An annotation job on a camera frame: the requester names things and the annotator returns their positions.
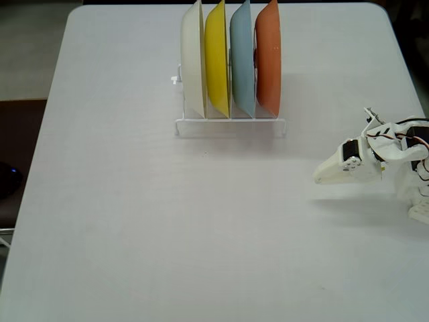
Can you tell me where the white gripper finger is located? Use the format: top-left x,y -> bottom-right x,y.
313,155 -> 370,186
312,144 -> 345,179

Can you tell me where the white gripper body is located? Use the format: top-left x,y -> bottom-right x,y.
341,136 -> 385,184

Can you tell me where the orange plate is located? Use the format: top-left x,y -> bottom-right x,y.
253,0 -> 283,119

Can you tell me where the light blue plate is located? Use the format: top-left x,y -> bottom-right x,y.
229,0 -> 257,119

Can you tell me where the yellow plate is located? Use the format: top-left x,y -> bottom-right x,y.
204,0 -> 232,119

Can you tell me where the cream white plate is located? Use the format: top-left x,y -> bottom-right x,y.
180,0 -> 207,119

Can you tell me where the black device with blue light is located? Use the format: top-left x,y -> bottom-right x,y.
0,160 -> 23,202

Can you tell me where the red brown servo cable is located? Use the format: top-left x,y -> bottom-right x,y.
414,160 -> 429,186
366,129 -> 429,150

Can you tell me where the white wire dish rack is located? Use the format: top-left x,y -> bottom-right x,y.
170,48 -> 288,138

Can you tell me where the white metal frame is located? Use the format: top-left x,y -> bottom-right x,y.
0,227 -> 16,263

